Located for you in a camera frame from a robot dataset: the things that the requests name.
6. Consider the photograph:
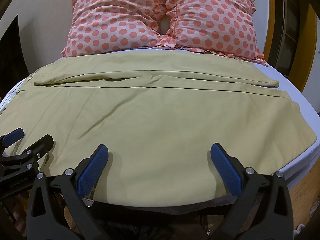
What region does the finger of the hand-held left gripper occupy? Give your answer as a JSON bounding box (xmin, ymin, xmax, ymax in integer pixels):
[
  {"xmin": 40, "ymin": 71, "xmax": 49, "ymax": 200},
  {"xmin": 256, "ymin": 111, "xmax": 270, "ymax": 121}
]
[
  {"xmin": 17, "ymin": 134, "xmax": 54, "ymax": 174},
  {"xmin": 0, "ymin": 128, "xmax": 25, "ymax": 148}
]

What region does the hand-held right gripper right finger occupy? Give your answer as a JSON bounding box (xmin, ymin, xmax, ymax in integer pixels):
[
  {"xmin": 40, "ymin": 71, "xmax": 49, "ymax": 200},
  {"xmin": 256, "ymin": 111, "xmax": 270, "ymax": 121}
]
[{"xmin": 210, "ymin": 142, "xmax": 294, "ymax": 240}]

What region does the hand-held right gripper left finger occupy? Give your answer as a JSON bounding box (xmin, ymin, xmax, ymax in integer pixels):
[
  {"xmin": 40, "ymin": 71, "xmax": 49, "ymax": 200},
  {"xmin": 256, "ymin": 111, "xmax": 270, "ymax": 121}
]
[{"xmin": 27, "ymin": 144, "xmax": 109, "ymax": 240}]

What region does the olive green bed sheet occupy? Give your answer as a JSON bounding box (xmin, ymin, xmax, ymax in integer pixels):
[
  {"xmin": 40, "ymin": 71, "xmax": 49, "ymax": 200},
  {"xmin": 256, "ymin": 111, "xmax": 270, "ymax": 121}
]
[{"xmin": 0, "ymin": 53, "xmax": 317, "ymax": 208}]

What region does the dark wooden door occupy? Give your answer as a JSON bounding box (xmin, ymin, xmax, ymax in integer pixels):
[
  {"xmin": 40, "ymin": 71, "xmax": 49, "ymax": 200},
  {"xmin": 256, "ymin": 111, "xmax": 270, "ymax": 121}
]
[{"xmin": 0, "ymin": 14, "xmax": 27, "ymax": 102}]

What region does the bed with lavender sheet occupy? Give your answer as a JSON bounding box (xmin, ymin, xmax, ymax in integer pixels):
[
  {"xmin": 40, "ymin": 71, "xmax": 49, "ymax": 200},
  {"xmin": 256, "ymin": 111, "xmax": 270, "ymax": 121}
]
[{"xmin": 0, "ymin": 45, "xmax": 320, "ymax": 207}]

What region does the pink polka dot pillow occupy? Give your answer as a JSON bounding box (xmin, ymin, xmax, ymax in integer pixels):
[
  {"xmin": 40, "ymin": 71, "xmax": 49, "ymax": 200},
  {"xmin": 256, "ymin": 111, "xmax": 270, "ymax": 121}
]
[
  {"xmin": 61, "ymin": 0, "xmax": 168, "ymax": 57},
  {"xmin": 160, "ymin": 0, "xmax": 265, "ymax": 61}
]

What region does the yellow wooden headboard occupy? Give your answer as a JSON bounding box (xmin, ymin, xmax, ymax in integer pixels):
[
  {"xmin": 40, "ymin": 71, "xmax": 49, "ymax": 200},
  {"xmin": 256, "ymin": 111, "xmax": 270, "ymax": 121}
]
[{"xmin": 221, "ymin": 0, "xmax": 318, "ymax": 93}]

